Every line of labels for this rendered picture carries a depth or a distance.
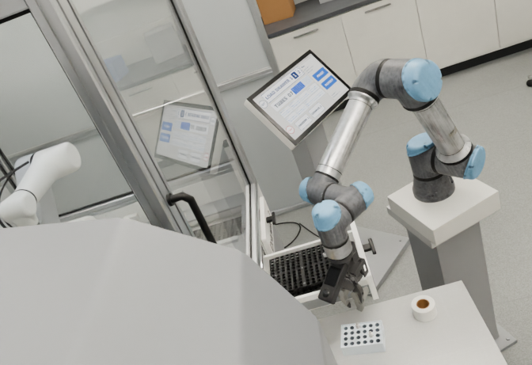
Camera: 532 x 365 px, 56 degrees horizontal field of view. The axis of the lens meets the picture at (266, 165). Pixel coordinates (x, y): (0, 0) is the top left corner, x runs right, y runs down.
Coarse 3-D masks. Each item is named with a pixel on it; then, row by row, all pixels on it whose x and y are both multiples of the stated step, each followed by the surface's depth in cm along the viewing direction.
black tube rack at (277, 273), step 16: (288, 256) 173; (304, 256) 171; (320, 256) 168; (272, 272) 169; (288, 272) 166; (304, 272) 163; (320, 272) 161; (288, 288) 160; (304, 288) 162; (320, 288) 159
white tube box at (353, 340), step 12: (348, 324) 153; (360, 324) 152; (372, 324) 150; (348, 336) 149; (360, 336) 148; (384, 336) 148; (348, 348) 146; (360, 348) 146; (372, 348) 145; (384, 348) 144
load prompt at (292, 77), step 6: (294, 72) 246; (300, 72) 247; (282, 78) 241; (288, 78) 242; (294, 78) 244; (276, 84) 238; (282, 84) 239; (288, 84) 241; (270, 90) 235; (276, 90) 236; (282, 90) 238; (264, 96) 232; (270, 96) 233; (276, 96) 235
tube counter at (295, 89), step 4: (308, 76) 248; (300, 80) 245; (304, 80) 246; (308, 80) 247; (312, 80) 248; (296, 84) 243; (300, 84) 244; (304, 84) 244; (308, 84) 245; (292, 88) 241; (296, 88) 241; (300, 88) 242; (304, 88) 243; (288, 92) 239; (292, 92) 239; (296, 92) 240; (288, 96) 237; (292, 96) 238
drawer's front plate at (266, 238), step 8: (264, 200) 206; (264, 208) 199; (264, 216) 194; (264, 224) 189; (264, 232) 184; (272, 232) 200; (264, 240) 181; (272, 240) 194; (264, 248) 183; (272, 248) 189
